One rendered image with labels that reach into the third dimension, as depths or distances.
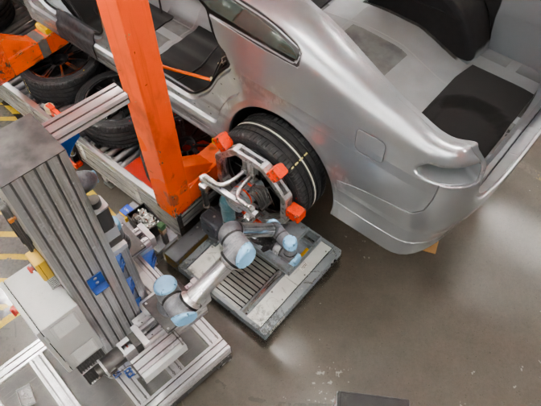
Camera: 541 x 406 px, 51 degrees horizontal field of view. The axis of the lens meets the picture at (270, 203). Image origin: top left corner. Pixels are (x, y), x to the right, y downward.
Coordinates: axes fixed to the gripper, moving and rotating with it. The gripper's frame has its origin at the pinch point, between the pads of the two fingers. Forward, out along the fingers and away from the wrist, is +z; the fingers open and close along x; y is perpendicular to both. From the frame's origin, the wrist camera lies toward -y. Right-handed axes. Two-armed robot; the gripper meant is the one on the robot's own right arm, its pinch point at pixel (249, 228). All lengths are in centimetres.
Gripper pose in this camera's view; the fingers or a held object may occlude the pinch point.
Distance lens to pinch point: 319.8
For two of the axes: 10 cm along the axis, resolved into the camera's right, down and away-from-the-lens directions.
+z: -7.6, -5.2, 3.9
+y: -0.1, -5.9, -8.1
